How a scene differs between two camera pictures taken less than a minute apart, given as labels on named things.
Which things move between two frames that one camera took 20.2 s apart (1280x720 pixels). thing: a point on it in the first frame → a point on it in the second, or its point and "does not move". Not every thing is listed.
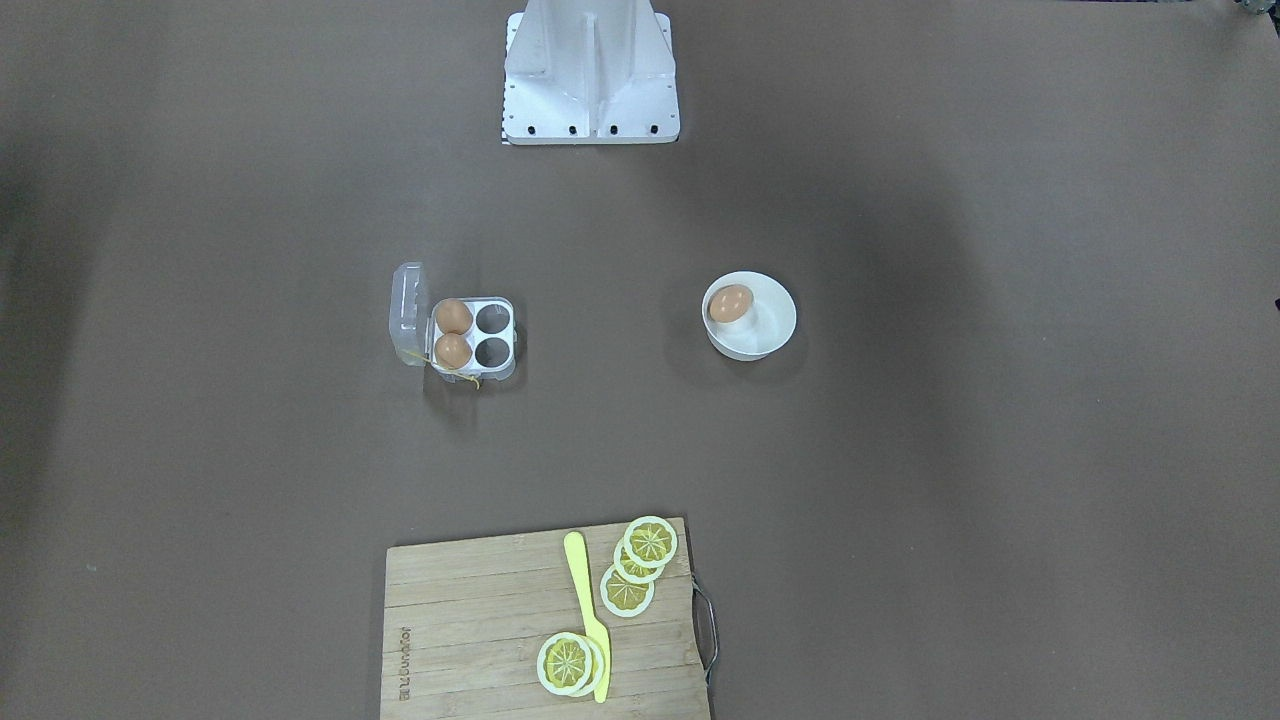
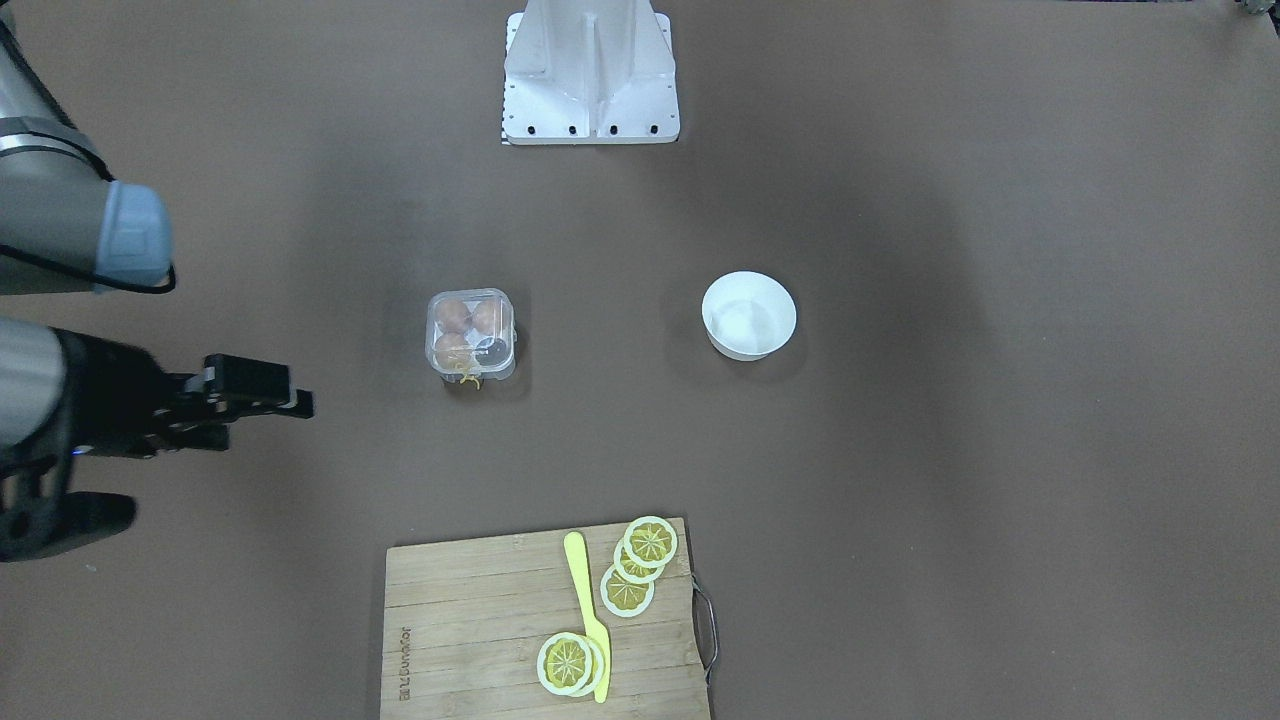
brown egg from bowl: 730,303 → 487,317
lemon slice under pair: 598,666 does not move
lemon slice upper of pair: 564,663 does not move
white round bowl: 748,314 does not move
